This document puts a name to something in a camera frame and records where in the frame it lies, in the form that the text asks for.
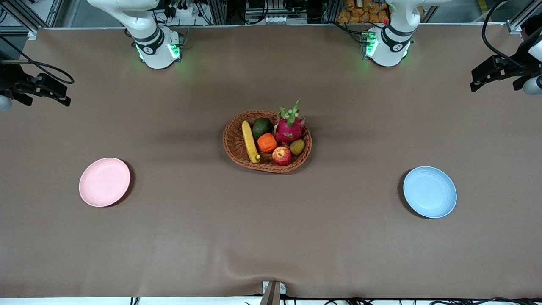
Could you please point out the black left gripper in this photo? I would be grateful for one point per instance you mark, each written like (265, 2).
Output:
(513, 69)

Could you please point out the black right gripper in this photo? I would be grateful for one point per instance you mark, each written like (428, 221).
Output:
(12, 83)

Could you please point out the yellow banana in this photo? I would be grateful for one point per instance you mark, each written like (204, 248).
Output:
(250, 142)

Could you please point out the red yellow apple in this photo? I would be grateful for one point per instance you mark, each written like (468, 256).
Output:
(282, 156)

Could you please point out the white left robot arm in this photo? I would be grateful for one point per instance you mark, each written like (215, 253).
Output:
(391, 44)

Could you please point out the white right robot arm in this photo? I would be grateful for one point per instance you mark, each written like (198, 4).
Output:
(154, 46)

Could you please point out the pink plate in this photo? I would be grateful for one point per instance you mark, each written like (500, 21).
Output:
(104, 182)

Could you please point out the light blue plate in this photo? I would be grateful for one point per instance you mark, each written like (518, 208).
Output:
(430, 192)

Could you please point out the bag of orange snacks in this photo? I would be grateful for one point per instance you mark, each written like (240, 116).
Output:
(360, 12)

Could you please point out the white power strip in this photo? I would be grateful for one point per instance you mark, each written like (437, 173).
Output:
(184, 9)

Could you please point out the brown wicker basket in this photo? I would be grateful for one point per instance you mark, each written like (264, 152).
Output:
(237, 146)

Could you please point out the olive green kiwi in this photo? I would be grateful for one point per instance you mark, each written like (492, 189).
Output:
(297, 147)

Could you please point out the dark green avocado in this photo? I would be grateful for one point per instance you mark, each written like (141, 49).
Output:
(262, 128)

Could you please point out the pink dragon fruit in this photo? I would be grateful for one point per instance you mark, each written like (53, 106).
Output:
(288, 129)

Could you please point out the orange fruit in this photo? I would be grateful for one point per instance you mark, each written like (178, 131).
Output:
(267, 143)

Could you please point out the white electronics box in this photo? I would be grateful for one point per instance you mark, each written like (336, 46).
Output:
(275, 18)

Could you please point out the brown table cloth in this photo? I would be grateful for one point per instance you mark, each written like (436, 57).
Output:
(271, 237)

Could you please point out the metal camera bracket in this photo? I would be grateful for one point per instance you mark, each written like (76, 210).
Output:
(273, 292)

